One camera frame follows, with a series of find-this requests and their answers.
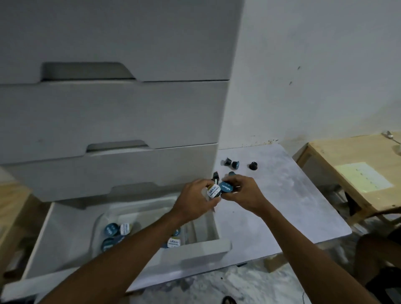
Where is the person's left hand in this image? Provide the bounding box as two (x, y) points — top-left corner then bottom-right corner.
(171, 179), (223, 224)

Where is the person's right hand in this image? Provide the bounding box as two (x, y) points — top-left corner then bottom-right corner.
(221, 175), (270, 215)

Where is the white lid coffee capsule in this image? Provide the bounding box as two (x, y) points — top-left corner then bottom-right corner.
(206, 184), (222, 200)

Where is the person's left forearm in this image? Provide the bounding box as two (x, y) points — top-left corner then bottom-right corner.
(39, 208), (192, 304)

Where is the person's right forearm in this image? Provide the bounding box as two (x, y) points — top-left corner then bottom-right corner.
(251, 203), (381, 304)

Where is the pile of coffee capsules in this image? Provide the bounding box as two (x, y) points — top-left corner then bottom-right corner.
(100, 222), (188, 253)

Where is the clear plastic container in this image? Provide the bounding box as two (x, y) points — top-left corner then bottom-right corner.
(91, 200), (220, 255)

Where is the light wooden table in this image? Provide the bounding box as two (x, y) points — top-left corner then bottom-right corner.
(296, 132), (401, 227)

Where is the pale yellow paper sheet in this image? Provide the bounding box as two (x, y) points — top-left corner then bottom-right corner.
(337, 162), (394, 195)

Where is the person's leg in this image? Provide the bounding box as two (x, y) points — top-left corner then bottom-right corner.
(353, 230), (401, 304)

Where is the brown wooden furniture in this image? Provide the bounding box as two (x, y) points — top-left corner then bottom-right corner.
(0, 180), (32, 277)

